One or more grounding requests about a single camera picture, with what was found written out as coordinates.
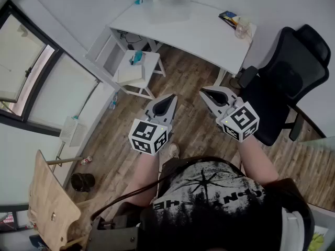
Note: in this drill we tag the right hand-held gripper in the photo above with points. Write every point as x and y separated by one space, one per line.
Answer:
242 119

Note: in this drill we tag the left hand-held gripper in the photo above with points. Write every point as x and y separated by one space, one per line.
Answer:
147 137

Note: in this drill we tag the person's left forearm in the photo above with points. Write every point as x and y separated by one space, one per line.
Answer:
142 171

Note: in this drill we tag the person's right forearm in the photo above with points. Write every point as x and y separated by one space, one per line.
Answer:
257 163

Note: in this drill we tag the white desk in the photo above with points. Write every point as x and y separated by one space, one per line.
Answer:
199 40

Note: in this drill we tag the person's beige shoe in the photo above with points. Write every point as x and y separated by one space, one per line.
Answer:
174 150

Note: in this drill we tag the small white stool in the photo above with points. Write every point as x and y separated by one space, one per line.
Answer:
138 72

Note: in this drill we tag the small plastic bottle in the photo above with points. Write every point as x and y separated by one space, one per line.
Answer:
114 101

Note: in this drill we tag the teal plastic item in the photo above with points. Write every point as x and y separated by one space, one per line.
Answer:
136 57

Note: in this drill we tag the black mesh office chair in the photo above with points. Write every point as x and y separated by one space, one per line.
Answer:
282 82

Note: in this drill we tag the clear glass jar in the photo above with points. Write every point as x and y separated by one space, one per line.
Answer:
242 29

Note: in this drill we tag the white shelf unit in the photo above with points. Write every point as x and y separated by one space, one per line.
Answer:
104 54

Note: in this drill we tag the black tray with items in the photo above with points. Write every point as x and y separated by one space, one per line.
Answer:
227 16

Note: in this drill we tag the red and white can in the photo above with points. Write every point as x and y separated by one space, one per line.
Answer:
86 160

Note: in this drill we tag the white perforated basket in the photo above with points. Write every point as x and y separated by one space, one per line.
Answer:
72 131

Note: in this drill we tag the person's black printed t-shirt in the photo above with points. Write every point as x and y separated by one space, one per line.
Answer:
222 205

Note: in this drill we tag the black waste bin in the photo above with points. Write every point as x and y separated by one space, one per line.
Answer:
82 182

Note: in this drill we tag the glass-top table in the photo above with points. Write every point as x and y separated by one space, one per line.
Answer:
322 142

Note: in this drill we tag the teal fluffy duster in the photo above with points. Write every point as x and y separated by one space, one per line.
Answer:
138 1

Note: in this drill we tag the wooden pole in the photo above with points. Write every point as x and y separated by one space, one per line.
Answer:
65 161

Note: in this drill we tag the black window frame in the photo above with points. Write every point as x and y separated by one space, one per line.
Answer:
28 69

